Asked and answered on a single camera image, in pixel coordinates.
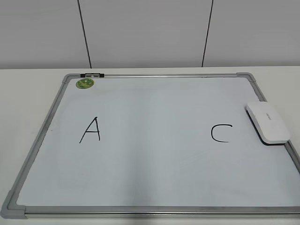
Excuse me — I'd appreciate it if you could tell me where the white rectangular whiteboard eraser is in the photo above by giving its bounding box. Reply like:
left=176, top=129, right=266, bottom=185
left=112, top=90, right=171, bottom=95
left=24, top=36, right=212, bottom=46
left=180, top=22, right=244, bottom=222
left=246, top=101, right=291, bottom=144

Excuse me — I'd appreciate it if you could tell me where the white framed whiteboard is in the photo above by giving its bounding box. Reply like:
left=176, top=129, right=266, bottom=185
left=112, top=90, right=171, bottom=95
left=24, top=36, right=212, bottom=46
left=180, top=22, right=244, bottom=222
left=0, top=73, right=300, bottom=219

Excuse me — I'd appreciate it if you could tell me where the green round magnet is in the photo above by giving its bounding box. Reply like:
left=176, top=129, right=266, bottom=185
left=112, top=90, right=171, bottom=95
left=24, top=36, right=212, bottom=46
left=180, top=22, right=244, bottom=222
left=76, top=78, right=95, bottom=90

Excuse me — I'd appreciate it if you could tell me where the black grey frame clip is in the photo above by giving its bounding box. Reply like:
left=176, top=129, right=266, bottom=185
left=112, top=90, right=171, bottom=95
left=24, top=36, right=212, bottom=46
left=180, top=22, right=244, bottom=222
left=80, top=73, right=105, bottom=78

